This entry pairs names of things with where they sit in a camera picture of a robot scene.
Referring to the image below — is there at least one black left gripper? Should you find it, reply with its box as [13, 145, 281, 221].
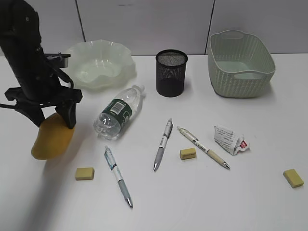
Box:
[5, 54, 82, 129]

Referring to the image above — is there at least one yellow mango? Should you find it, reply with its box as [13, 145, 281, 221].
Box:
[31, 113, 75, 160]

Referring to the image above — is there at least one clear water bottle green label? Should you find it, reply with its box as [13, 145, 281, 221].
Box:
[93, 85, 145, 140]

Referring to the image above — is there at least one beige and white pen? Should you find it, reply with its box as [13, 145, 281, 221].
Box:
[177, 126, 231, 170]

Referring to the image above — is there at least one white waste paper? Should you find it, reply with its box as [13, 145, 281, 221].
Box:
[214, 125, 250, 156]

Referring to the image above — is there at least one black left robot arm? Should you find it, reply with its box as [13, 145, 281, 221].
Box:
[0, 0, 83, 129]

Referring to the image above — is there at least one translucent green wavy plate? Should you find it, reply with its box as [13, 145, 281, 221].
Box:
[64, 39, 136, 91]

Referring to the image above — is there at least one yellow eraser left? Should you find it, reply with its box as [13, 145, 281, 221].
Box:
[75, 167, 95, 180]

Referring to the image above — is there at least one yellow eraser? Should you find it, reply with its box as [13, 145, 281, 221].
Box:
[75, 167, 95, 180]
[180, 148, 196, 160]
[283, 169, 304, 188]

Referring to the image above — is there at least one blue and white pen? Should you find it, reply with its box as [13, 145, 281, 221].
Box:
[104, 146, 133, 208]

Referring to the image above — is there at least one grey and white pen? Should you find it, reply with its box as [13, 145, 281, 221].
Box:
[154, 118, 173, 171]

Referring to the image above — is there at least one black mesh pen holder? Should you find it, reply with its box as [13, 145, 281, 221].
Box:
[155, 49, 188, 98]

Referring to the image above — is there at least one yellow eraser middle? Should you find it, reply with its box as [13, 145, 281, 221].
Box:
[180, 148, 196, 160]

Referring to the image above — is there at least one pale green woven basket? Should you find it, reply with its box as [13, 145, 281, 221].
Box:
[208, 30, 276, 98]

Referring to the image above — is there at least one yellow eraser right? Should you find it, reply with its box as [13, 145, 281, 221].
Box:
[283, 169, 304, 188]

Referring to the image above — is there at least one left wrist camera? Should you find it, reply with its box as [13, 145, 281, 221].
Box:
[45, 52, 71, 68]

